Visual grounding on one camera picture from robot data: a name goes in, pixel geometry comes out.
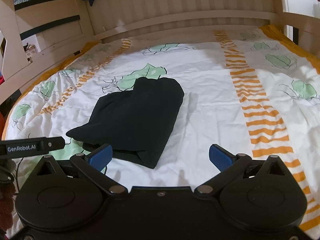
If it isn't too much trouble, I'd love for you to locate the white duvet with orange stripes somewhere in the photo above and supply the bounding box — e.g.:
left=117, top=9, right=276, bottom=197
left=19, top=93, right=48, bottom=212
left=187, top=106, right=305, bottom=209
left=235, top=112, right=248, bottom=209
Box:
left=2, top=25, right=319, bottom=239

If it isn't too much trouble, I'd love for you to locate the dark navy garment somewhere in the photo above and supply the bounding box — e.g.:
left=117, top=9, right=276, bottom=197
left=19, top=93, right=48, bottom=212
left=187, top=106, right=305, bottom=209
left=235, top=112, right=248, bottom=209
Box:
left=66, top=77, right=184, bottom=169

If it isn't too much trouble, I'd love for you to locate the cream wooden bed frame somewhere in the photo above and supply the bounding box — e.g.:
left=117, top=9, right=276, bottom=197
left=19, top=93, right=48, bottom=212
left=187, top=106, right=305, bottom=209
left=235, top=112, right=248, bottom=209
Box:
left=1, top=0, right=319, bottom=101

